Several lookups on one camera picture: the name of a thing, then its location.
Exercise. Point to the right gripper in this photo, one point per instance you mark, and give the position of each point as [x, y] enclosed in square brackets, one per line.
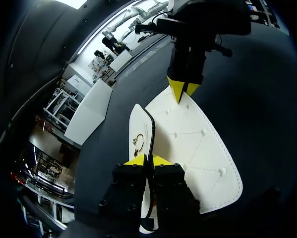
[207, 22]

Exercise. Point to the white leather handbag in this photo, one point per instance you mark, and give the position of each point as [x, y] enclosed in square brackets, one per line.
[200, 148]

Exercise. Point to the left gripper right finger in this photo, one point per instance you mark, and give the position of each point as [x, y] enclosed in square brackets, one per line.
[171, 188]

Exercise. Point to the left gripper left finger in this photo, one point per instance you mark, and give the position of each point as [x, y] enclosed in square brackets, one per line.
[128, 183]

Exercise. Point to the large white block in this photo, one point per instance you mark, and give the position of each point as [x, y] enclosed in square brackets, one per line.
[88, 116]

